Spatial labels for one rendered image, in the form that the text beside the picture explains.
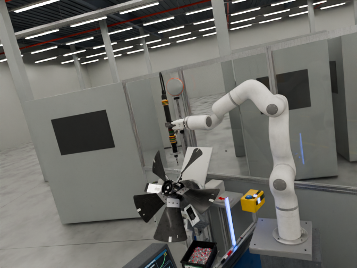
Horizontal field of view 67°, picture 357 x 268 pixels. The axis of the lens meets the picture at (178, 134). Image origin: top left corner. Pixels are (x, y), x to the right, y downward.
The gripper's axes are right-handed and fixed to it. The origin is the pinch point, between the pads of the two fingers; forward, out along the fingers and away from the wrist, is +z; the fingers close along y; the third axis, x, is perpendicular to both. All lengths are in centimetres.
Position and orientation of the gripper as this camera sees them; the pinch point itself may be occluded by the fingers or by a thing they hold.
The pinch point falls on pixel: (169, 124)
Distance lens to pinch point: 179.6
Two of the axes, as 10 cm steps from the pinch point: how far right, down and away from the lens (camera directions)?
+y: 6.4, -2.8, 7.2
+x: -2.0, -9.6, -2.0
